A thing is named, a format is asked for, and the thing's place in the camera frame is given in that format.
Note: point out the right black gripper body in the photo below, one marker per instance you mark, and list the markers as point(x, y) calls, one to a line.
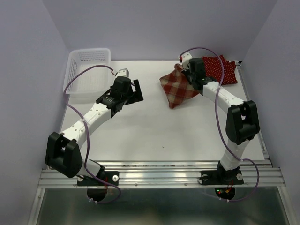
point(189, 75)

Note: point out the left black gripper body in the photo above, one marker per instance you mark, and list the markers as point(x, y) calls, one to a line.
point(126, 97)

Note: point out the red polka dot skirt pile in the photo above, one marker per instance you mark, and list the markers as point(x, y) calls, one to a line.
point(213, 69)

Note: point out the red plaid skirt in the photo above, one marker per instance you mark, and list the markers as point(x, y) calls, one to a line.
point(176, 87)

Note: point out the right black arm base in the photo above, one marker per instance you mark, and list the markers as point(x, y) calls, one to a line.
point(210, 177)

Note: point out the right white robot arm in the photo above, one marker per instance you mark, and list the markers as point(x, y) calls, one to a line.
point(242, 123)

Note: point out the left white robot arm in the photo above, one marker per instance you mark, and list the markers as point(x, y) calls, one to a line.
point(63, 151)

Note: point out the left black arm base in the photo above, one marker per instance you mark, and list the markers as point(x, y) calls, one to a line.
point(107, 176)

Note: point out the white plastic basket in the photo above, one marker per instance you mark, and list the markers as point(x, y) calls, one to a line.
point(86, 72)

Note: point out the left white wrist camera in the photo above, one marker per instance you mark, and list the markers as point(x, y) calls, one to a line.
point(123, 72)

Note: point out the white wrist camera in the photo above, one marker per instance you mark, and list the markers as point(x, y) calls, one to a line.
point(123, 72)
point(184, 59)

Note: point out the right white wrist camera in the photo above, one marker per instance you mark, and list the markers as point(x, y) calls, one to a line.
point(184, 59)

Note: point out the aluminium rail frame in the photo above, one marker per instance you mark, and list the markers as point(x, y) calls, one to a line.
point(159, 154)

